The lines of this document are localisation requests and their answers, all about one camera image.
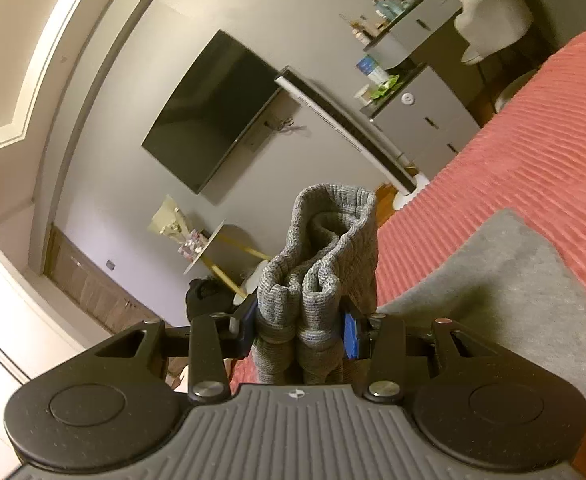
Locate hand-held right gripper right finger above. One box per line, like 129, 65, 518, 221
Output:
341, 310, 497, 404

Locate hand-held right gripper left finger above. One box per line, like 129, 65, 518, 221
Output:
80, 294, 260, 405

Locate grey sweat pants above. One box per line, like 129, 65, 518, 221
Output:
250, 185, 586, 413

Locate black backpack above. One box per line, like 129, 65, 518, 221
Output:
185, 280, 240, 323

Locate yellow round side table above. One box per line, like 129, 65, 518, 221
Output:
183, 223, 274, 307

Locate pink patterned gift box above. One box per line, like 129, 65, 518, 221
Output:
177, 229, 210, 262

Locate cream wrapped bouquet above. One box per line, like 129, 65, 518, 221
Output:
146, 195, 194, 243

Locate brown wooden door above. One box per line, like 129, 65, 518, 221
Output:
43, 225, 141, 336

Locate white tower fan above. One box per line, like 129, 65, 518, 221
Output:
274, 65, 427, 209

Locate grey bedside cabinet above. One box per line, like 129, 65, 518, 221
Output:
359, 62, 482, 181

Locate green packets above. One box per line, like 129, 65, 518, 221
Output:
370, 74, 400, 102

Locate pink ribbed blanket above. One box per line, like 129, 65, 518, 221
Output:
228, 25, 586, 480

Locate blue and white box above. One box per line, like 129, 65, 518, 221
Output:
356, 54, 390, 84

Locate reed diffuser bottle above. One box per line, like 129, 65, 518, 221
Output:
340, 14, 374, 43

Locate grey vanity desk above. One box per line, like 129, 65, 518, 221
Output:
363, 0, 474, 68

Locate grey shell-back chair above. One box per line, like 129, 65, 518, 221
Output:
453, 0, 535, 66

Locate black cable at wall socket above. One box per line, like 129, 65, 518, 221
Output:
265, 116, 308, 136

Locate black wall television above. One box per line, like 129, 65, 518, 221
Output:
141, 29, 282, 196

